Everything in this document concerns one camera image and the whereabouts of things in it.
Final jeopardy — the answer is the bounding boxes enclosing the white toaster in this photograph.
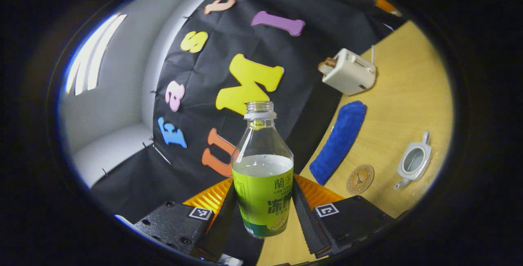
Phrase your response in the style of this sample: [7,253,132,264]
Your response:
[321,48,377,96]

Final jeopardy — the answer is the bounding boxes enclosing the round brown coaster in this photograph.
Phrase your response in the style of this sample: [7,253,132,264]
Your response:
[346,165,375,194]

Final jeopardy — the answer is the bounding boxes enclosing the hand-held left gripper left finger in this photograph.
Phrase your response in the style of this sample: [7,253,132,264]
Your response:
[134,177,238,261]

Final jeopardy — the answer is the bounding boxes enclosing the blue towel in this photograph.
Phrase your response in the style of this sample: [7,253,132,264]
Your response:
[309,101,367,186]

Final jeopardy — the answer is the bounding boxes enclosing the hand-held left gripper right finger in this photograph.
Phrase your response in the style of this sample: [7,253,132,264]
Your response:
[291,174,396,258]

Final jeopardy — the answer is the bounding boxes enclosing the toast bread slice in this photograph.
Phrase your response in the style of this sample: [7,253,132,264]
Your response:
[318,57,338,76]

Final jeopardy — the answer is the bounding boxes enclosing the white teacup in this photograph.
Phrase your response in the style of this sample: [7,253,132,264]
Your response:
[394,130,432,190]

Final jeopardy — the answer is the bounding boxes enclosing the green label water bottle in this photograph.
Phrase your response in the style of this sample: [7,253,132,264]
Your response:
[231,101,294,239]

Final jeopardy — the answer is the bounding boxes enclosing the ceiling light panel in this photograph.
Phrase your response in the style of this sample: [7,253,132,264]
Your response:
[65,13,128,96]

